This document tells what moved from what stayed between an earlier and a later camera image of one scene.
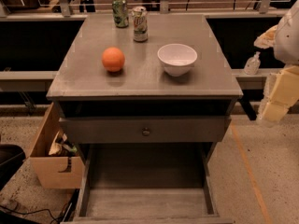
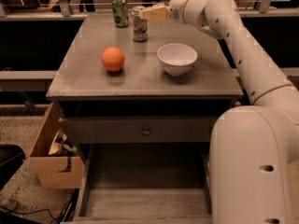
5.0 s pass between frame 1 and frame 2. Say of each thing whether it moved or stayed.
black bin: stayed
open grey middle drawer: stayed
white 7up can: stayed
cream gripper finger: moved
